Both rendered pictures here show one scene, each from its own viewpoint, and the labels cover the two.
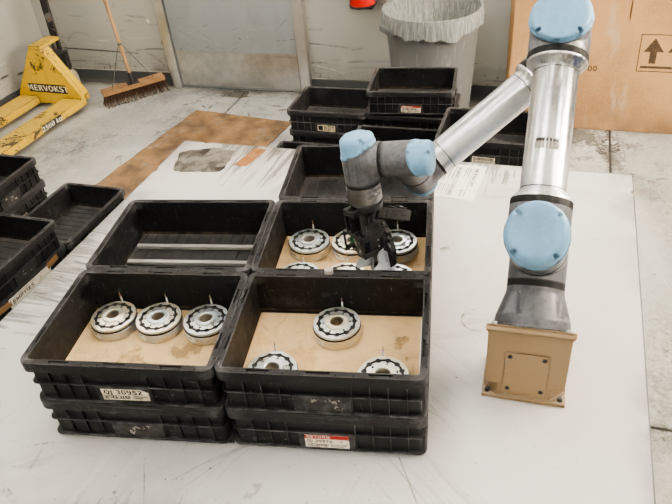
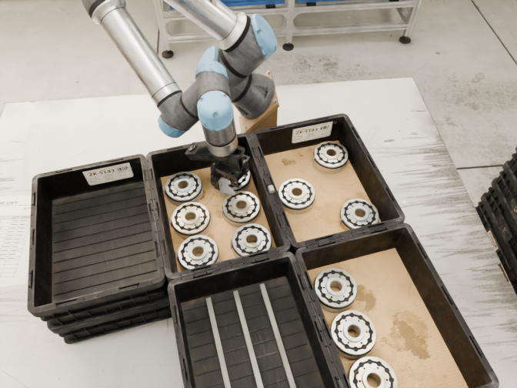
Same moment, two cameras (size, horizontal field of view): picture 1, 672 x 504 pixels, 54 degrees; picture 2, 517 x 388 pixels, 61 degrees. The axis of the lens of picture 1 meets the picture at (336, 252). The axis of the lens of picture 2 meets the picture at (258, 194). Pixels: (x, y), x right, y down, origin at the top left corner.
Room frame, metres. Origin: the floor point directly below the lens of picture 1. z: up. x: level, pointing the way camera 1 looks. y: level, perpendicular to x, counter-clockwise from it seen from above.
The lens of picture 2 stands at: (1.47, 0.61, 1.83)
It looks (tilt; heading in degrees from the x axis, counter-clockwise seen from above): 54 degrees down; 243
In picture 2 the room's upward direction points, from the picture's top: straight up
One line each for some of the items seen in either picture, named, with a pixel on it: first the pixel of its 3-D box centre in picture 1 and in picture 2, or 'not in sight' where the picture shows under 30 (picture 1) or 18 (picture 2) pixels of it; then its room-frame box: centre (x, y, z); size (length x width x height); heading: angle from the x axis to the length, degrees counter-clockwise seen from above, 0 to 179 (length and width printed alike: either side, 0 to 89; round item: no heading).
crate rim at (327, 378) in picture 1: (329, 324); (321, 175); (0.99, 0.03, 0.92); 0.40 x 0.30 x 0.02; 79
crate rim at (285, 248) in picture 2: (346, 237); (213, 199); (1.28, -0.03, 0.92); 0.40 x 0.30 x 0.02; 79
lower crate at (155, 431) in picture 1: (159, 371); not in sight; (1.06, 0.42, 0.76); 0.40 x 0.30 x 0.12; 79
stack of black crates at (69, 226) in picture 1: (79, 245); not in sight; (2.27, 1.05, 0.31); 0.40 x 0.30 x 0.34; 159
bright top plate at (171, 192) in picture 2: (396, 241); (183, 185); (1.32, -0.15, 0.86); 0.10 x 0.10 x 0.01
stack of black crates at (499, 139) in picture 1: (487, 173); not in sight; (2.41, -0.67, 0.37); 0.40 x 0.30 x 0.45; 69
